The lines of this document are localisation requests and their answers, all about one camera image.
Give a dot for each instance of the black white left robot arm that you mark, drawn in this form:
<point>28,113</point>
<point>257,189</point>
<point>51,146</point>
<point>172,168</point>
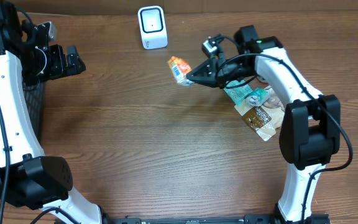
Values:
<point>29,57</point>

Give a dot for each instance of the grey plastic shopping basket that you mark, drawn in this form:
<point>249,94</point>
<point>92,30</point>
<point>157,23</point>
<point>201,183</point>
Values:
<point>35,104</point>

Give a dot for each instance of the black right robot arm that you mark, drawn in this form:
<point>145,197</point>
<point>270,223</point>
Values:
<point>310,130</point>

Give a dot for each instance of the teal Kleenex tissue pack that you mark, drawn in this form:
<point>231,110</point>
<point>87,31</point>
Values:
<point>258,97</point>

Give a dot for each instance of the beige clear plastic pouch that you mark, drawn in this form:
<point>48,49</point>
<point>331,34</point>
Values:
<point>263,119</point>

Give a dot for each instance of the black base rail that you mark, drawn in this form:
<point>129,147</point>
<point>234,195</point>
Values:
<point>197,220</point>

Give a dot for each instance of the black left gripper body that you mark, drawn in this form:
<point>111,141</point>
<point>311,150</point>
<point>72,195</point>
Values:
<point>58,61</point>

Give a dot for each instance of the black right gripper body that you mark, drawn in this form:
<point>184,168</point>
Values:
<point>233,68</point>

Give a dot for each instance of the white barcode scanner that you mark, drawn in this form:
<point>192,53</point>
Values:
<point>153,30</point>

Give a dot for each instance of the green toilet tissue wipes pack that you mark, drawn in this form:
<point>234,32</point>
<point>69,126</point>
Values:
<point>237,91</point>

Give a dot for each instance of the orange red tissue pack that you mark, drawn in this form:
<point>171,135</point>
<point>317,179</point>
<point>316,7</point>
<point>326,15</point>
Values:
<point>180,68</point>

